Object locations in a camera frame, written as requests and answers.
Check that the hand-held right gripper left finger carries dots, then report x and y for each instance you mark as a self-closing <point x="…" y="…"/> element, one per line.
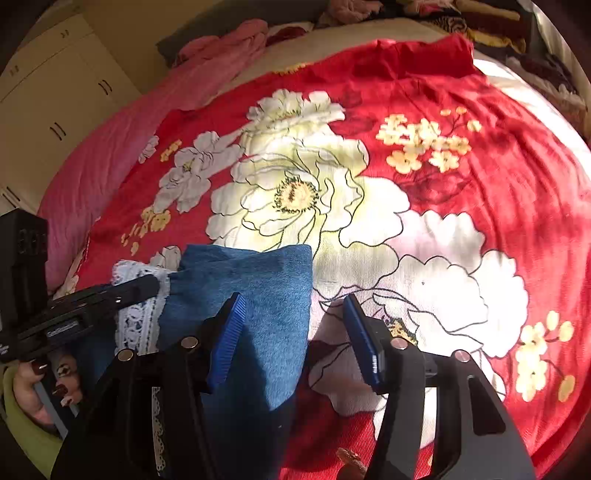
<point x="226" y="346"/>

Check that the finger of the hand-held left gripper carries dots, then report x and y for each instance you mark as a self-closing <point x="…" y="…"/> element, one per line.
<point x="138" y="288"/>

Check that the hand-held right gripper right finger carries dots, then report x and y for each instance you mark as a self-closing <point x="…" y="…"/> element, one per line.
<point x="362" y="346"/>

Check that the blue denim pants lace trim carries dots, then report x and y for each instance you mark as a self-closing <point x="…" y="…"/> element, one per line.
<point x="272" y="295"/>

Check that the person's left forearm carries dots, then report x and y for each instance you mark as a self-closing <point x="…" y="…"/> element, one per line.
<point x="27" y="443"/>

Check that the person's right hand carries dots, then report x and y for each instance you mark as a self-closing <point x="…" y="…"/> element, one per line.
<point x="351" y="464"/>

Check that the person's left hand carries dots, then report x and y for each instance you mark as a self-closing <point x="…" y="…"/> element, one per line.
<point x="27" y="392"/>

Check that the pink quilt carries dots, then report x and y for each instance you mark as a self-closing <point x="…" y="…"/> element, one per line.
<point x="101" y="157"/>

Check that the white wardrobe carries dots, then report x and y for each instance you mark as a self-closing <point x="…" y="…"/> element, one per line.
<point x="55" y="101"/>

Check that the red floral blanket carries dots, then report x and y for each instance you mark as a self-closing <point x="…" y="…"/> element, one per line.
<point x="461" y="207"/>

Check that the grey bed headboard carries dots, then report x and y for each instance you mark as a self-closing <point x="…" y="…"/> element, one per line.
<point x="207" y="32"/>

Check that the dark red cloth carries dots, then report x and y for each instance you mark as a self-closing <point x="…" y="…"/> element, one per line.
<point x="291" y="33"/>

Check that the floral fabric basket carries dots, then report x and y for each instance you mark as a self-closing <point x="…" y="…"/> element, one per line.
<point x="549" y="78"/>

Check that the pink fluffy garment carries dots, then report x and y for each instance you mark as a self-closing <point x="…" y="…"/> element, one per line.
<point x="355" y="9"/>

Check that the cream curtain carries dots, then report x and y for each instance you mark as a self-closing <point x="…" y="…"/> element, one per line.
<point x="554" y="37"/>

